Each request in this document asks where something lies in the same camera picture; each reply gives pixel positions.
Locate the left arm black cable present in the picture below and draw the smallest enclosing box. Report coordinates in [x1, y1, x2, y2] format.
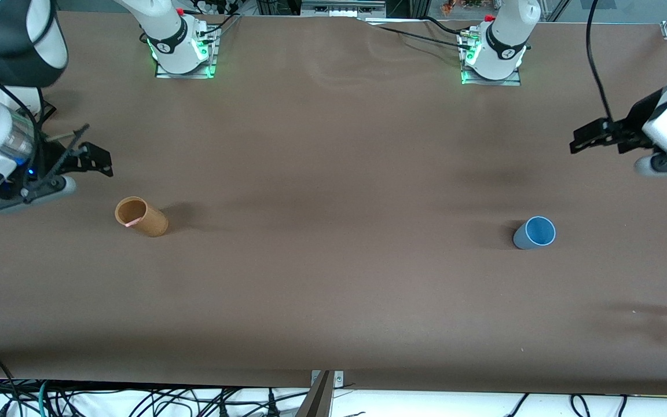
[586, 0, 617, 123]

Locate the black cable on table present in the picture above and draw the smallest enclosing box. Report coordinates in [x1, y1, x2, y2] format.
[362, 16, 476, 53]

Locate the brown cardboard cup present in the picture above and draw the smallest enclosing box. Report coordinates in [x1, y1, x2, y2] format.
[114, 196, 170, 238]

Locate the grey device box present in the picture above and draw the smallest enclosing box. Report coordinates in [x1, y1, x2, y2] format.
[300, 0, 388, 18]

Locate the grey brown post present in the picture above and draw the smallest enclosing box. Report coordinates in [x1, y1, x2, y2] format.
[295, 371, 335, 417]

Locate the black wire cup rack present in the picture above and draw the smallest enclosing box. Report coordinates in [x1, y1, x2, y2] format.
[35, 100, 59, 140]

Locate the teal cable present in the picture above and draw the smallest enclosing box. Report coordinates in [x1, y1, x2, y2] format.
[37, 379, 53, 417]

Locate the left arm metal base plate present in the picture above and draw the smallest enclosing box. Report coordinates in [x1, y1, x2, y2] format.
[460, 30, 523, 87]

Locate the brown table cover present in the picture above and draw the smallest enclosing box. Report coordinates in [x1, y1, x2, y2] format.
[0, 10, 667, 397]

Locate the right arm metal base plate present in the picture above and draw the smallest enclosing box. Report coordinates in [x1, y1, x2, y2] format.
[155, 24, 218, 79]

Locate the blue cup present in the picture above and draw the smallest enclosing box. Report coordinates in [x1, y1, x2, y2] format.
[512, 215, 557, 251]

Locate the small metal bracket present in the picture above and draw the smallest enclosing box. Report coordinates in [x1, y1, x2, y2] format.
[311, 370, 345, 387]

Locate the white power strip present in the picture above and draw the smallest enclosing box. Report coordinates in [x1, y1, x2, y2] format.
[193, 0, 239, 16]

